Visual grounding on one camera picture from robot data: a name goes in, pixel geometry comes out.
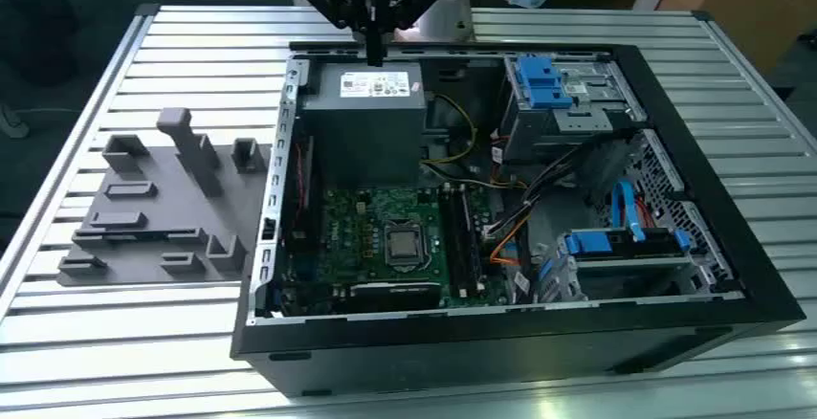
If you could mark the black graphics card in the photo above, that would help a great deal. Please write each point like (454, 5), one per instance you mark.
(396, 294)

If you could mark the hard disk in blue carrier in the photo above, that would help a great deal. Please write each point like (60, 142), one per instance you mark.
(590, 242)

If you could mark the metal disk bay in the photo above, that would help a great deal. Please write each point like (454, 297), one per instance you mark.
(638, 262)

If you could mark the grey parts rack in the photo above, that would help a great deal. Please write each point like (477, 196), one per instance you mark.
(159, 189)

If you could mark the silver CPU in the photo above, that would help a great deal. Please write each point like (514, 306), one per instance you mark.
(402, 244)

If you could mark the blue drive carrier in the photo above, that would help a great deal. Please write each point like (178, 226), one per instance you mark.
(542, 84)

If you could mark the black PC case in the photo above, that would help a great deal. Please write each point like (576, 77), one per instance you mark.
(446, 342)

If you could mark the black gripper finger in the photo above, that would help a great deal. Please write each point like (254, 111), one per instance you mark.
(412, 10)
(331, 3)

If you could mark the dark office chair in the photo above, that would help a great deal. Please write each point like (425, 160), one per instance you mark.
(38, 31)

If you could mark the black RAM slot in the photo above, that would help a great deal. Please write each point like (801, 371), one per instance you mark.
(450, 237)

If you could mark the green motherboard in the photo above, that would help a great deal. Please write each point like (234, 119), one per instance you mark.
(347, 208)

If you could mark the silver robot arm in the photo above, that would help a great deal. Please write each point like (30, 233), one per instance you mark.
(441, 17)

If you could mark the grey chair base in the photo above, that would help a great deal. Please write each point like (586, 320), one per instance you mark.
(12, 127)

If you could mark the grey power supply unit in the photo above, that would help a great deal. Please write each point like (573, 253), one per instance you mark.
(363, 141)

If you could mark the metal drive cage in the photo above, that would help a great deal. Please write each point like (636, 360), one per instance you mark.
(574, 122)

